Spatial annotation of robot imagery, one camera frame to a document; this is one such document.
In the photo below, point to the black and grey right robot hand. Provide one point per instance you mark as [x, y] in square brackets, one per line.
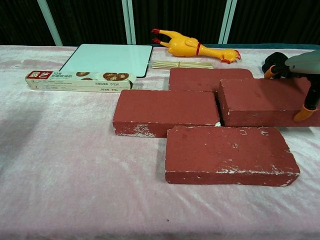
[305, 62]

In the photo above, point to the red brick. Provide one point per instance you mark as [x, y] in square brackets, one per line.
[262, 100]
[225, 152]
[165, 110]
[200, 78]

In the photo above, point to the yellow rubber chicken toy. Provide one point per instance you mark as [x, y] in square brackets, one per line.
[185, 46]

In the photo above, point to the bundle of bamboo sticks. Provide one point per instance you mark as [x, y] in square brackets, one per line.
[182, 65]

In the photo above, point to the white board with black rim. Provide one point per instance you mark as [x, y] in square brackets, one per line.
[107, 57]

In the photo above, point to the long baking paper box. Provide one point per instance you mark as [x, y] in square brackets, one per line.
[75, 81]

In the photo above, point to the pink velvet table cloth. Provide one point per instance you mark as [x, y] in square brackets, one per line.
[75, 162]

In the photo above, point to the white partition post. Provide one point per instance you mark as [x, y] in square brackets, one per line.
[227, 22]
[129, 22]
[50, 22]

